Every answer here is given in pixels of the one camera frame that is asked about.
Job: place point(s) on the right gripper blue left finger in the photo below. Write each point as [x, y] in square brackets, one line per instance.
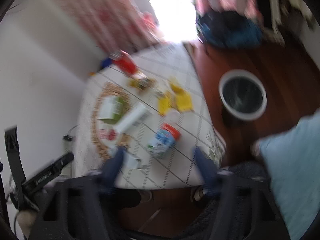
[110, 170]

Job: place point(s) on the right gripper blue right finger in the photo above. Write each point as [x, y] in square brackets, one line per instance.
[208, 171]

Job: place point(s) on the blue red milk carton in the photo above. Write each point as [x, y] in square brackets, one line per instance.
[163, 140]

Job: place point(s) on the green white small box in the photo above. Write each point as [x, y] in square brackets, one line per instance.
[111, 110]

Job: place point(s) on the white long cardboard box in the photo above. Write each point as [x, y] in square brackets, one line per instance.
[137, 114]

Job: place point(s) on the white round trash bin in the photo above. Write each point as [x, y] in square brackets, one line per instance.
[243, 96]

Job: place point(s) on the round woven placemat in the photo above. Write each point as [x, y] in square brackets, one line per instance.
[103, 135]

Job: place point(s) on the white quilted tablecloth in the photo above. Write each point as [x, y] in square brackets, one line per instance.
[177, 168]

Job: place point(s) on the yellow snack wrapper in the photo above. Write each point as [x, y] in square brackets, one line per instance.
[171, 95]

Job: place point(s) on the light blue blanket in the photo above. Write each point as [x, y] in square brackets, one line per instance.
[292, 161]

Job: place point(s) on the small colourful snack wrapper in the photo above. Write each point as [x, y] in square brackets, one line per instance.
[141, 84]

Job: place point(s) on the red snack packet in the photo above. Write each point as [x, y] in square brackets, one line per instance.
[124, 61]

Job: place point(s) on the pink floral curtain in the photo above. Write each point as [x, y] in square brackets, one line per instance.
[113, 24]

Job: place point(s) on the blue clothes pile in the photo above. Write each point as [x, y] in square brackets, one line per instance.
[228, 29]

